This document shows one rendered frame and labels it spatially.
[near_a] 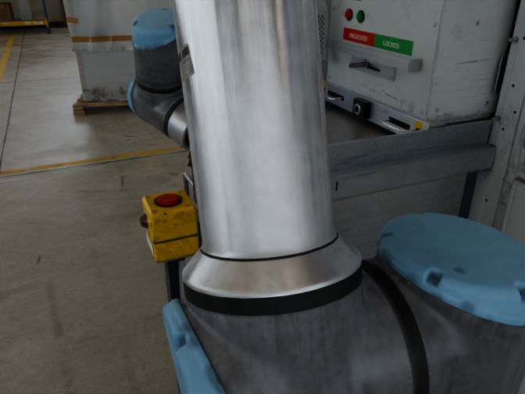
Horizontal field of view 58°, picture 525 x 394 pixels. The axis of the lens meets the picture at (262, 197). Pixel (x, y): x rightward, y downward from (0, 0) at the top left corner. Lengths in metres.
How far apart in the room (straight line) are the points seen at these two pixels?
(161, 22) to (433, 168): 0.73
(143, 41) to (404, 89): 0.72
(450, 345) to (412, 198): 0.86
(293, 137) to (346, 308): 0.13
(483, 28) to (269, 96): 1.01
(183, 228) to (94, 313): 1.30
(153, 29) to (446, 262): 0.60
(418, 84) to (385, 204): 0.31
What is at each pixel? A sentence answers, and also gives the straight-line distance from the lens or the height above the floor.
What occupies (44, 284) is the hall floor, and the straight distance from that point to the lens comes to 2.34.
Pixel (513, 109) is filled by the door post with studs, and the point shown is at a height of 0.95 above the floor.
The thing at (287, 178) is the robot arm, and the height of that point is 1.14.
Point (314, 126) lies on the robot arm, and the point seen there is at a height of 1.17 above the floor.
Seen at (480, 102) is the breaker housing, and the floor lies 0.95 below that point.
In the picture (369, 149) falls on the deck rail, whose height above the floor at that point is 0.89.
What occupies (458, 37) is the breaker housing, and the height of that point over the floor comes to 1.12.
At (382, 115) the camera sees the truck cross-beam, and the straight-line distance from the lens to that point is 1.37.
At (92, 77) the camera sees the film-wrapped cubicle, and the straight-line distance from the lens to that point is 4.81.
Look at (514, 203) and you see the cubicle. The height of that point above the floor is 0.74.
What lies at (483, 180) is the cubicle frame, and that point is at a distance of 1.41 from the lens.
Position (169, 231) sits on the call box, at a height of 0.86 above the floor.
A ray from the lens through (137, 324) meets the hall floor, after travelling 1.99.
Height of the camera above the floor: 1.27
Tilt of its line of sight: 26 degrees down
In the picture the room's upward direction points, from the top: straight up
